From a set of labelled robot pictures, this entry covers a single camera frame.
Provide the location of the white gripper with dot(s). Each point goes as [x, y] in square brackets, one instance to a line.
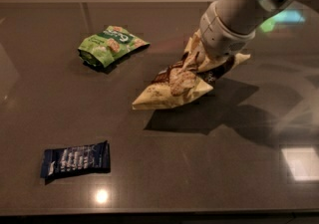
[219, 37]

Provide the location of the brown sea salt chip bag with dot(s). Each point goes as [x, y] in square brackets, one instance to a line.
[177, 86]

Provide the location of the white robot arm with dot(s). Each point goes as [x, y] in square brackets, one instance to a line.
[227, 26]

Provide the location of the green rice chip bag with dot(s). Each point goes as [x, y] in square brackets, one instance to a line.
[102, 49]

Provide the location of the dark blue snack bar wrapper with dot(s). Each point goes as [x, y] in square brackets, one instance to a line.
[76, 160]

